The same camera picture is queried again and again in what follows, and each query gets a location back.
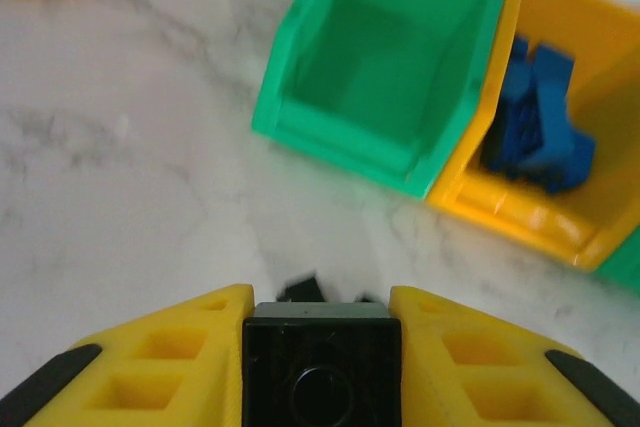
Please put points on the blue lego brick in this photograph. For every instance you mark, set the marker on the blue lego brick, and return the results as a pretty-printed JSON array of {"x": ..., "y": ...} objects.
[
  {"x": 552, "y": 77},
  {"x": 519, "y": 72},
  {"x": 567, "y": 157},
  {"x": 512, "y": 142}
]

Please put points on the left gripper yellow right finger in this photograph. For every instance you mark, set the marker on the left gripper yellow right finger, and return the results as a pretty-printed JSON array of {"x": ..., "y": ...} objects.
[{"x": 490, "y": 377}]

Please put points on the green plastic bin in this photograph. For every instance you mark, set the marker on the green plastic bin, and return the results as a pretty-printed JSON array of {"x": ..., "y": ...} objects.
[
  {"x": 625, "y": 267},
  {"x": 380, "y": 47}
]

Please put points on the black lego brick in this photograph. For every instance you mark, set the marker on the black lego brick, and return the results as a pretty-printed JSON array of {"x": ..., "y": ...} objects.
[
  {"x": 320, "y": 362},
  {"x": 302, "y": 289}
]

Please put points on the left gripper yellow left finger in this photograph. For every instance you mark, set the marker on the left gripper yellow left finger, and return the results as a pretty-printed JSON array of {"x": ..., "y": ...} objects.
[{"x": 150, "y": 377}]

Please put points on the yellow plastic bin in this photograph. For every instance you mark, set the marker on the yellow plastic bin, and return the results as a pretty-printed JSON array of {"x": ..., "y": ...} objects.
[{"x": 525, "y": 227}]

